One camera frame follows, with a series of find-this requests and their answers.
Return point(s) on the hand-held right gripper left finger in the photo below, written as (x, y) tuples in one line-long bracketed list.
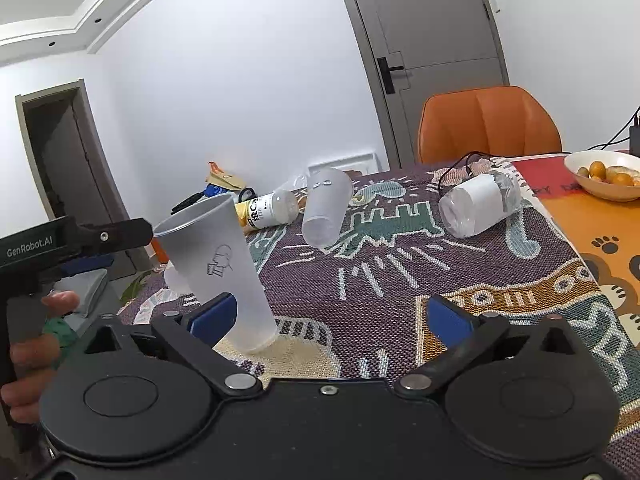
[(216, 317)]

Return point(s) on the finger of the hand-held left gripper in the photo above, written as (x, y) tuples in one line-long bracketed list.
[(87, 266), (112, 237)]

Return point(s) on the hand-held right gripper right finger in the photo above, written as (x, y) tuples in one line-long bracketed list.
[(447, 319)]

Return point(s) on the frosted cup with line drawing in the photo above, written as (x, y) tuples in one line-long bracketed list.
[(220, 270)]

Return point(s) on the frosted cup with small print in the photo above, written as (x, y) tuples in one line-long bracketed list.
[(325, 210)]

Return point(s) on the person's left hand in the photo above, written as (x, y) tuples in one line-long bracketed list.
[(32, 352)]

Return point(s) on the small orange object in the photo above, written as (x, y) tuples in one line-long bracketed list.
[(159, 250)]

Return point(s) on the printed woven blanket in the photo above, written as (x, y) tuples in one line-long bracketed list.
[(400, 265)]

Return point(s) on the dark brown door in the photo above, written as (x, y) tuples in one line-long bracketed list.
[(65, 160)]

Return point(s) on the yellow label plastic bottle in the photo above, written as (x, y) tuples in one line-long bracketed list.
[(267, 210)]

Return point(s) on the clear jar with white label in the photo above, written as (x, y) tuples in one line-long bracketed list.
[(480, 202)]

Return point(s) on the yellow snack packet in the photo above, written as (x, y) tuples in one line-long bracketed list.
[(222, 177)]

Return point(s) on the orange chair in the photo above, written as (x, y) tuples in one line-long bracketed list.
[(480, 125)]

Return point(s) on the cream bowl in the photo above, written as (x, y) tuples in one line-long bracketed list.
[(597, 190)]

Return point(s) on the small orange fruit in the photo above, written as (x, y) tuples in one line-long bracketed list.
[(598, 169), (622, 179), (582, 172)]

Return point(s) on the black device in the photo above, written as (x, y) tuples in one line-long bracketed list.
[(635, 135)]

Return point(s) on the grey door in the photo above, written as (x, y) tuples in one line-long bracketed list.
[(425, 35)]

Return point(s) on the white frame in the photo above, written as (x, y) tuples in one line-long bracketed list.
[(345, 162)]

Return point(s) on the white wall switch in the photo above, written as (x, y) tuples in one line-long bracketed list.
[(495, 4)]

